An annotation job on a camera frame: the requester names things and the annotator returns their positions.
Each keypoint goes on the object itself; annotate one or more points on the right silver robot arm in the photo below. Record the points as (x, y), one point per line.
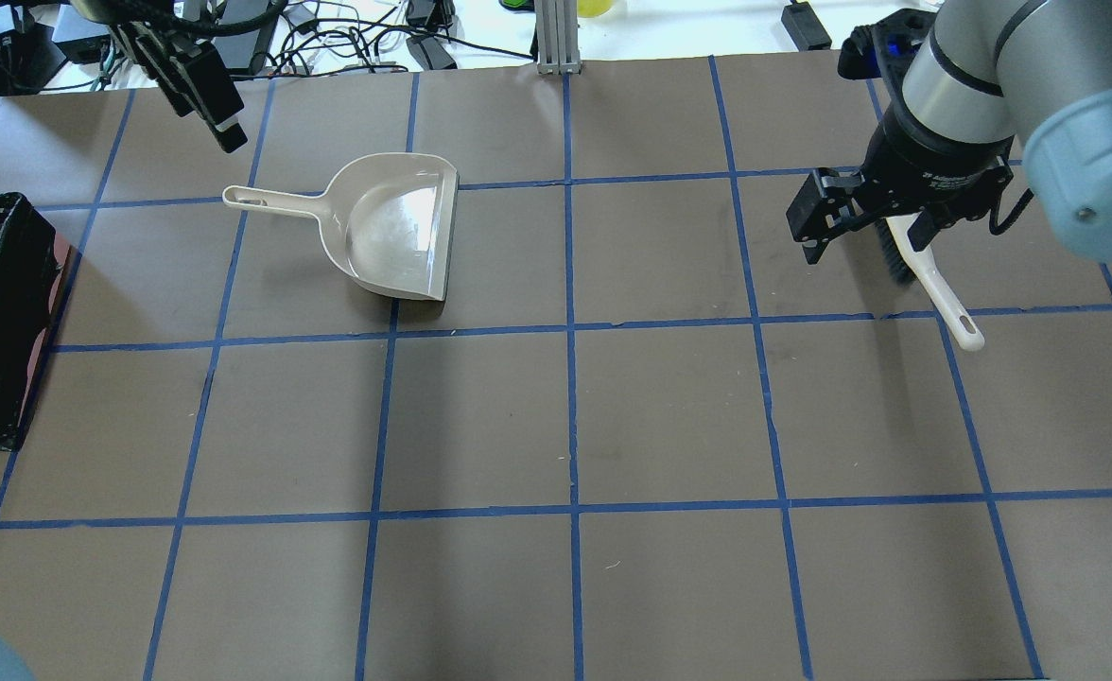
(966, 83)

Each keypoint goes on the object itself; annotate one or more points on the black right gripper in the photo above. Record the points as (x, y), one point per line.
(934, 156)

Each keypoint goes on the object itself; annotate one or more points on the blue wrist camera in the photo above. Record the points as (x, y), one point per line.
(887, 46)

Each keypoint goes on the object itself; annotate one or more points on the white hand brush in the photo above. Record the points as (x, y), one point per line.
(907, 265)

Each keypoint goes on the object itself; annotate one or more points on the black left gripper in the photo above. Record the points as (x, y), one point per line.
(189, 78)

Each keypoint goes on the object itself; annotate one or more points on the aluminium frame post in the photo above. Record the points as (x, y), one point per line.
(556, 38)

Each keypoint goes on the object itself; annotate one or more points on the yellow tape roll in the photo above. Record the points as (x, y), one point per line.
(593, 8)

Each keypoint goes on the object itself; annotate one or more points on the black power adapter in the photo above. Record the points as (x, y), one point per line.
(804, 27)

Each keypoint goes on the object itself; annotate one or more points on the beige plastic dustpan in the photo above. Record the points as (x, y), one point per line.
(386, 220)

